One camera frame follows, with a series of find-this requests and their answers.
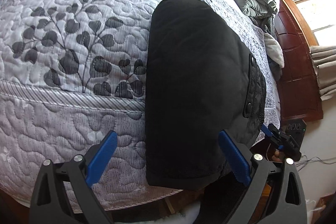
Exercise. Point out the black pants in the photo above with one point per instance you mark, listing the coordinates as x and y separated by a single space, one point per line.
201 79

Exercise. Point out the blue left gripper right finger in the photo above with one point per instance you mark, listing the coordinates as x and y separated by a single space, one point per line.
238 157

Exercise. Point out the white fleece cloth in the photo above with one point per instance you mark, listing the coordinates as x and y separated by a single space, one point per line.
274 50

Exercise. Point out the person's right hand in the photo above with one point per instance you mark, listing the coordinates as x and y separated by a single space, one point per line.
276 156

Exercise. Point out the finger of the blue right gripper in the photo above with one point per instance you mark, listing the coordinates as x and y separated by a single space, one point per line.
266 131

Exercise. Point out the beige side curtain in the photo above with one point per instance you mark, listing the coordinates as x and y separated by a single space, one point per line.
324 63

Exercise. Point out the dark wooden headboard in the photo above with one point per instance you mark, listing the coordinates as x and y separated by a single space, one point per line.
297 88

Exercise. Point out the wood-framed side window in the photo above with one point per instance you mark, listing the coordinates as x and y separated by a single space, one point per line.
316 18

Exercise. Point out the grey leaf-pattern quilt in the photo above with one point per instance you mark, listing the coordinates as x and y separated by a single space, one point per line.
73 70

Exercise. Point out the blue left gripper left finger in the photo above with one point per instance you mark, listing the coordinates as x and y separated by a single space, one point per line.
98 157

